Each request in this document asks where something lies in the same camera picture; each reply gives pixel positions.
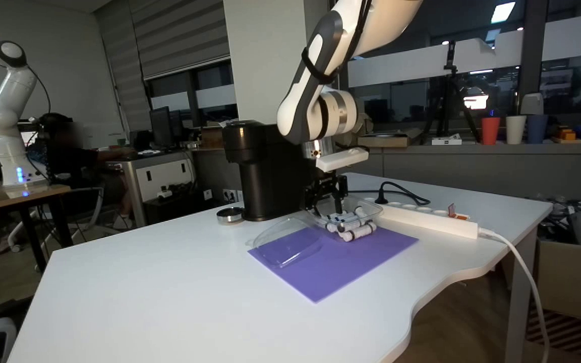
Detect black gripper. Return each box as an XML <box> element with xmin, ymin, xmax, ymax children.
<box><xmin>304</xmin><ymin>157</ymin><xmax>348</xmax><ymax>221</ymax></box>

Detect clear glass bowl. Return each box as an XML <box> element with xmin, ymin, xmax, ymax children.
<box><xmin>303</xmin><ymin>193</ymin><xmax>386</xmax><ymax>237</ymax></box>

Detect clear plastic lid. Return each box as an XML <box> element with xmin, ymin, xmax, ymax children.
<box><xmin>243</xmin><ymin>219</ymin><xmax>332</xmax><ymax>268</ymax></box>

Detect purple mat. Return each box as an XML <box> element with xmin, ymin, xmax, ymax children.
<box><xmin>245</xmin><ymin>222</ymin><xmax>420</xmax><ymax>304</ymax></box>

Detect black coffee machine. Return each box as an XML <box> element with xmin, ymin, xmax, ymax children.
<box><xmin>222</xmin><ymin>120</ymin><xmax>318</xmax><ymax>225</ymax></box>

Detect flat wooden box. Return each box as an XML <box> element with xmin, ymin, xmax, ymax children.
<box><xmin>357</xmin><ymin>133</ymin><xmax>412</xmax><ymax>152</ymax></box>

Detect white table power strip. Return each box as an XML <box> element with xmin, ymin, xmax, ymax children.
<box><xmin>363</xmin><ymin>197</ymin><xmax>482</xmax><ymax>242</ymax></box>

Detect white cabinet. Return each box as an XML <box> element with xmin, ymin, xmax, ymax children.
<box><xmin>122</xmin><ymin>150</ymin><xmax>200</xmax><ymax>229</ymax></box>

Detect red cup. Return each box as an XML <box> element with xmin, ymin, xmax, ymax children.
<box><xmin>480</xmin><ymin>116</ymin><xmax>502</xmax><ymax>147</ymax></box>

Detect black computer monitor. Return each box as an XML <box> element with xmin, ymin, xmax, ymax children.
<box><xmin>147</xmin><ymin>105</ymin><xmax>176</xmax><ymax>152</ymax></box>

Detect white cup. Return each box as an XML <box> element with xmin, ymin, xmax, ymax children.
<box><xmin>503</xmin><ymin>114</ymin><xmax>528</xmax><ymax>147</ymax></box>

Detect blue cup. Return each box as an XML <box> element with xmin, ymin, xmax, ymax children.
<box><xmin>527</xmin><ymin>112</ymin><xmax>551</xmax><ymax>146</ymax></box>

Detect grey cup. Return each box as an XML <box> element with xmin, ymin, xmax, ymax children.
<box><xmin>518</xmin><ymin>91</ymin><xmax>546</xmax><ymax>118</ymax></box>

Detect grey window blinds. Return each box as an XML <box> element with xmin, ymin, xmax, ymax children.
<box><xmin>93</xmin><ymin>0</ymin><xmax>233</xmax><ymax>85</ymax></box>

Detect seated person dark clothes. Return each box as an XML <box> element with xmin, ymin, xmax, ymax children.
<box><xmin>36</xmin><ymin>112</ymin><xmax>133</xmax><ymax>204</ymax></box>

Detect large cardboard box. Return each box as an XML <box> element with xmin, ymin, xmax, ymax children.
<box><xmin>524</xmin><ymin>237</ymin><xmax>581</xmax><ymax>363</ymax></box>

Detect brown wooden desk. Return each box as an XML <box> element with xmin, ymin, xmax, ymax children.
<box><xmin>0</xmin><ymin>182</ymin><xmax>74</xmax><ymax>273</ymax></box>

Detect black plug with cable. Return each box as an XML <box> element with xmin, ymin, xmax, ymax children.
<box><xmin>373</xmin><ymin>179</ymin><xmax>433</xmax><ymax>209</ymax></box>

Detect black camera tripod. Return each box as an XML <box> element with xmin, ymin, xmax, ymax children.
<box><xmin>417</xmin><ymin>39</ymin><xmax>482</xmax><ymax>147</ymax></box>

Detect white power strip cable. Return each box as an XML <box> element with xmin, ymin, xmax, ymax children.
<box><xmin>475</xmin><ymin>227</ymin><xmax>553</xmax><ymax>363</ymax></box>

